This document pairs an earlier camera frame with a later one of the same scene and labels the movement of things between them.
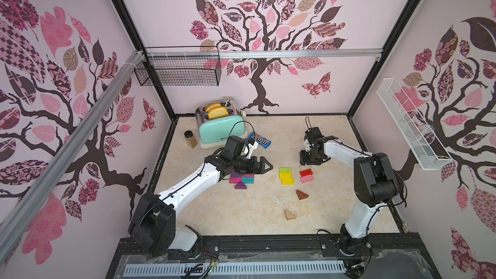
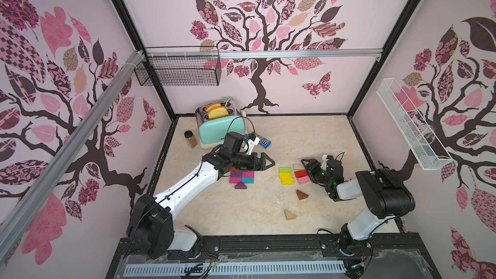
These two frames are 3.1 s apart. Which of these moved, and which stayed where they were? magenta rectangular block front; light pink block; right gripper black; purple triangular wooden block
Moved: light pink block; right gripper black
Stayed: magenta rectangular block front; purple triangular wooden block
